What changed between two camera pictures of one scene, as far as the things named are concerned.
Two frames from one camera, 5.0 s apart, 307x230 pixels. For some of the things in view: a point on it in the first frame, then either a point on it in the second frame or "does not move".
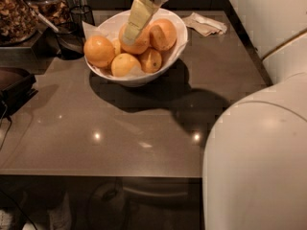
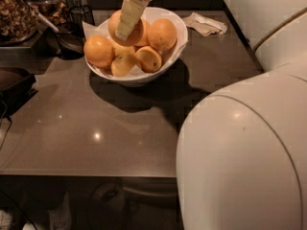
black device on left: [16, 87] does not move
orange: [151, 60] does not move
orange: [99, 51] does not move
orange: [141, 43] → [134, 36]
